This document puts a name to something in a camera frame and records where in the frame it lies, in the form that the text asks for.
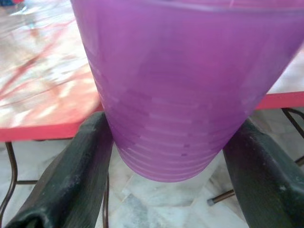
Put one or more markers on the brown metal chair frame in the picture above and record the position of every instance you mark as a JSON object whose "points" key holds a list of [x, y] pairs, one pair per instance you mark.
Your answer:
{"points": [[14, 175], [293, 123]]}

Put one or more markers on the purple plastic cup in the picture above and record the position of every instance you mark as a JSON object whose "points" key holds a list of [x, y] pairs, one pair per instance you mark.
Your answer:
{"points": [[180, 90]]}

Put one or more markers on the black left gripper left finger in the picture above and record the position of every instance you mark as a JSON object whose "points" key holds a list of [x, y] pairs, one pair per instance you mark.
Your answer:
{"points": [[69, 171]]}

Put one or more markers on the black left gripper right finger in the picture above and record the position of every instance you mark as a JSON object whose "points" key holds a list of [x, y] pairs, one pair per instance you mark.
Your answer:
{"points": [[266, 175]]}

